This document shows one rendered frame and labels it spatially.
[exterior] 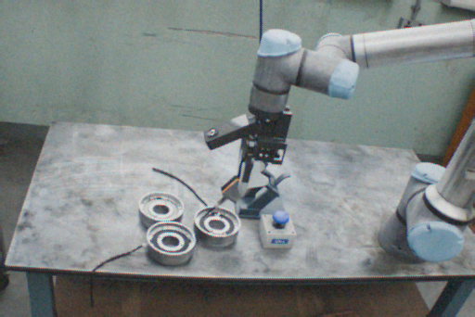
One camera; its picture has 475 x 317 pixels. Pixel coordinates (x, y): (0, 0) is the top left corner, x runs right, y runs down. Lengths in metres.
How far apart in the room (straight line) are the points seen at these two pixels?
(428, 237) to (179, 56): 1.89
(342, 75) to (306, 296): 0.72
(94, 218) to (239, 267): 0.35
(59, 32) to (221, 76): 0.89
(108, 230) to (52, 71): 1.70
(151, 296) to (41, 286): 0.33
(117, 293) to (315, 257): 0.52
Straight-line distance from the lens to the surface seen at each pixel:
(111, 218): 1.17
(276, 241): 1.15
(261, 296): 1.39
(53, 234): 1.13
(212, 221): 1.16
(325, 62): 0.93
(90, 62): 2.69
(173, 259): 1.05
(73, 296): 1.33
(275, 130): 1.01
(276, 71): 0.93
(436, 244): 1.07
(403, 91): 3.08
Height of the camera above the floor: 1.56
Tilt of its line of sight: 32 degrees down
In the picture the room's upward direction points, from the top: 11 degrees clockwise
